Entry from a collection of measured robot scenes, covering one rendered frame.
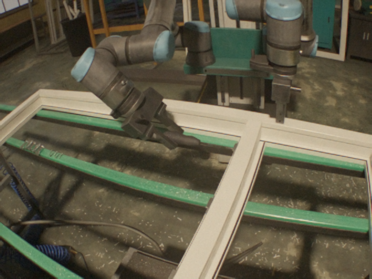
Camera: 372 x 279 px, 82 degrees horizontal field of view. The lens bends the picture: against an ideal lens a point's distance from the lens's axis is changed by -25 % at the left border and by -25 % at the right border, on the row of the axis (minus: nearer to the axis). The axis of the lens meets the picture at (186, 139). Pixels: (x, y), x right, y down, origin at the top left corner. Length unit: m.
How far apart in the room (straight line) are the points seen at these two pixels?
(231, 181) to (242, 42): 1.24
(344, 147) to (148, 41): 0.63
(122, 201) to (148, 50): 1.33
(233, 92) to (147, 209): 1.00
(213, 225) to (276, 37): 0.44
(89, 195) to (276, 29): 1.72
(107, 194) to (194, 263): 1.52
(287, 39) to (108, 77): 0.44
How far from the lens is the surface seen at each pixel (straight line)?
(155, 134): 0.73
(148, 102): 0.72
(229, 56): 1.79
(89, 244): 1.76
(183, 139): 0.74
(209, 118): 0.84
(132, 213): 1.80
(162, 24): 0.79
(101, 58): 0.69
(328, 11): 4.31
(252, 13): 0.77
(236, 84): 1.97
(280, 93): 0.68
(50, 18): 6.58
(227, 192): 0.60
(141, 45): 0.73
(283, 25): 0.64
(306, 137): 0.80
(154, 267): 0.90
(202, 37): 1.62
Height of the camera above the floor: 1.39
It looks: 38 degrees down
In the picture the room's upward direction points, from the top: 8 degrees counter-clockwise
